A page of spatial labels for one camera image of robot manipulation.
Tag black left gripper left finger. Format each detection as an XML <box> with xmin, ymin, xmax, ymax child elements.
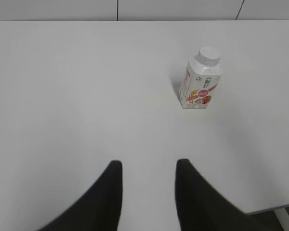
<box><xmin>41</xmin><ymin>160</ymin><xmax>123</xmax><ymax>231</ymax></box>

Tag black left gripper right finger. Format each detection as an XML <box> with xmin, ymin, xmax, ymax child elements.
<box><xmin>175</xmin><ymin>159</ymin><xmax>255</xmax><ymax>231</ymax></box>

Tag white yogurt bottle strawberry label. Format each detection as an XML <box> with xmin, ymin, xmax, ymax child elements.
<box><xmin>179</xmin><ymin>57</ymin><xmax>222</xmax><ymax>109</ymax></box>

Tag white ribbed bottle cap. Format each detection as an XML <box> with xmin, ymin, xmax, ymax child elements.
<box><xmin>197</xmin><ymin>47</ymin><xmax>222</xmax><ymax>66</ymax></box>

